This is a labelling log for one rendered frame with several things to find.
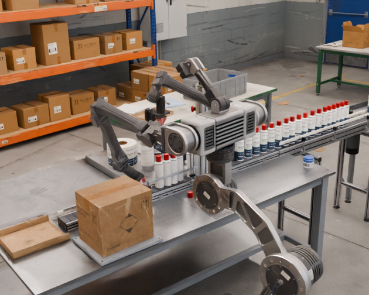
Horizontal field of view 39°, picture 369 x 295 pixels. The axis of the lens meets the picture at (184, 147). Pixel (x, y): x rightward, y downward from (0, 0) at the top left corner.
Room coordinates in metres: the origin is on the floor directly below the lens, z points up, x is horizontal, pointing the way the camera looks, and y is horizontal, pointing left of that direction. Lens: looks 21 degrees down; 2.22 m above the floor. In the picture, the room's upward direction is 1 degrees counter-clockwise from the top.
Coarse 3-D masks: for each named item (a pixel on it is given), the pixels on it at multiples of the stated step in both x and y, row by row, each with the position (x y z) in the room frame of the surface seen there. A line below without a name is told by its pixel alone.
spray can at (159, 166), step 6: (156, 156) 2.86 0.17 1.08; (156, 162) 2.86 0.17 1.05; (162, 162) 2.87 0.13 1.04; (156, 168) 2.85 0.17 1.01; (162, 168) 2.86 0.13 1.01; (156, 174) 2.85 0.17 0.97; (162, 174) 2.86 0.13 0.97; (162, 180) 2.86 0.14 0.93; (156, 186) 2.85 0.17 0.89; (162, 186) 2.85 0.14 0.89
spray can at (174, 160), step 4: (172, 156) 2.92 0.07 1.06; (172, 160) 2.91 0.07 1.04; (176, 160) 2.92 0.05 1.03; (172, 164) 2.91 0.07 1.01; (176, 164) 2.92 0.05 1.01; (172, 168) 2.91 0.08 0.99; (176, 168) 2.91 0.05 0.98; (172, 172) 2.91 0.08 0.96; (172, 176) 2.91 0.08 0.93; (176, 176) 2.91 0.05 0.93; (172, 180) 2.91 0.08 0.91; (176, 180) 2.91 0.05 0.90
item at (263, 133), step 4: (264, 124) 3.42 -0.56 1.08; (264, 128) 3.40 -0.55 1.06; (260, 132) 3.41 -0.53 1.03; (264, 132) 3.39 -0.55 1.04; (260, 136) 3.41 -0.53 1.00; (264, 136) 3.39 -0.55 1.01; (260, 140) 3.41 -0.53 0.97; (264, 140) 3.39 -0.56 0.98; (260, 144) 3.40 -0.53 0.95; (264, 144) 3.39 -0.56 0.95; (260, 148) 3.40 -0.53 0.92; (264, 148) 3.39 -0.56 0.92; (260, 152) 3.40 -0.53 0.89; (264, 152) 3.39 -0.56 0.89
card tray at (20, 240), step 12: (48, 216) 2.56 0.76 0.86; (12, 228) 2.44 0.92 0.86; (24, 228) 2.48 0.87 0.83; (36, 228) 2.48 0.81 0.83; (48, 228) 2.47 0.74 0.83; (0, 240) 2.32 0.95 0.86; (12, 240) 2.36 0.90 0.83; (24, 240) 2.36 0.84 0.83; (36, 240) 2.35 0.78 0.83; (48, 240) 2.29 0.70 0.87; (60, 240) 2.33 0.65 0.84; (12, 252) 2.18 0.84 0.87; (24, 252) 2.21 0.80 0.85
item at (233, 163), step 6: (276, 150) 3.44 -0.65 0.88; (252, 156) 3.34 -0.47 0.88; (258, 156) 3.34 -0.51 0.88; (234, 162) 3.24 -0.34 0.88; (240, 162) 3.24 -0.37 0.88; (186, 180) 2.96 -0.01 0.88; (156, 192) 2.81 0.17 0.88; (66, 216) 2.52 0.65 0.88; (72, 216) 2.52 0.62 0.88; (66, 222) 2.45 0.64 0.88
